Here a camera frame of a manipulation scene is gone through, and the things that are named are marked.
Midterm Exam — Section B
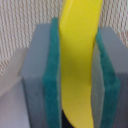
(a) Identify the yellow toy banana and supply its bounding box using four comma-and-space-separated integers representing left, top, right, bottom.
59, 0, 102, 128

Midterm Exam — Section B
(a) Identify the gripper left finger with green pad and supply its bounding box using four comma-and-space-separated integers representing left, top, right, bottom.
21, 17, 63, 128

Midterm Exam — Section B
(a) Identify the gripper right finger with green pad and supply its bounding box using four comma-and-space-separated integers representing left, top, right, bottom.
91, 26, 128, 128

